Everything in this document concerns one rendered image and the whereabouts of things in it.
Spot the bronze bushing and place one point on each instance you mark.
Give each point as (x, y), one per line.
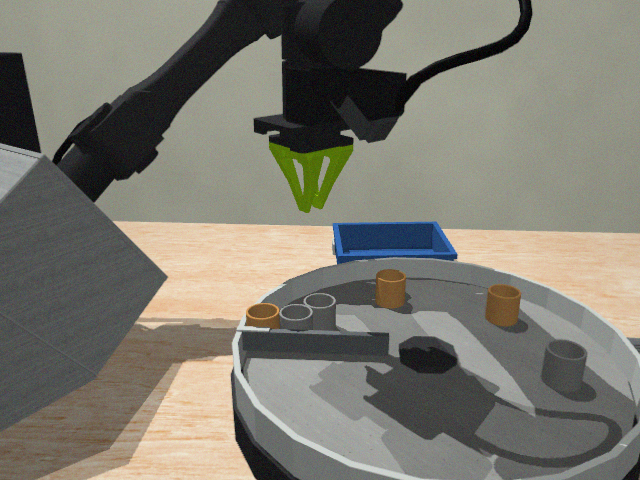
(261, 312)
(390, 294)
(502, 311)

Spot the blue tray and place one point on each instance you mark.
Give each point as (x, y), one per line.
(375, 240)

